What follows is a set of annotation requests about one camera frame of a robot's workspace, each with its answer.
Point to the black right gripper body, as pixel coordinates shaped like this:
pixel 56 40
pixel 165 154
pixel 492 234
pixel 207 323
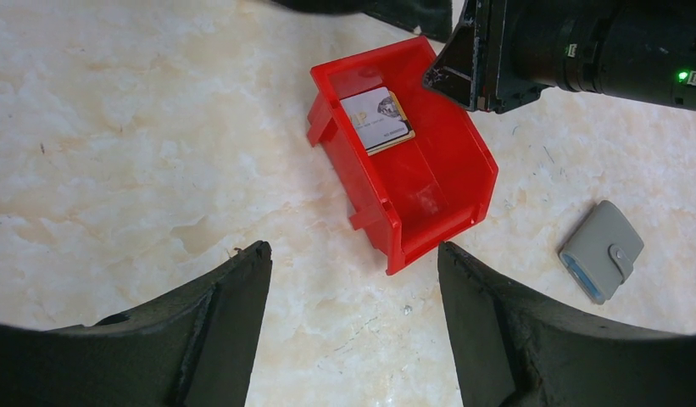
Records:
pixel 520 48

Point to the silver credit card in bin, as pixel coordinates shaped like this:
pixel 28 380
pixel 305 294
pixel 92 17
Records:
pixel 378 119

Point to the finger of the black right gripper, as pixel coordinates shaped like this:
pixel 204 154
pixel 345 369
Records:
pixel 451 74

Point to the grey card holder wallet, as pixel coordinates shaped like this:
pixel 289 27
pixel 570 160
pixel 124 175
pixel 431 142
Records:
pixel 601 251

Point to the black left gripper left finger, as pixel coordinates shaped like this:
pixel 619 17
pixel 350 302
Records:
pixel 192 346

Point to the red plastic bin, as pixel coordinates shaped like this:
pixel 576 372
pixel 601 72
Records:
pixel 421 192

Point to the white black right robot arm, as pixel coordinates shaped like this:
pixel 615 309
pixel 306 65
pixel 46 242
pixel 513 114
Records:
pixel 643 51

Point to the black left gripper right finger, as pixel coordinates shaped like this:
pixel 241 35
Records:
pixel 514 346

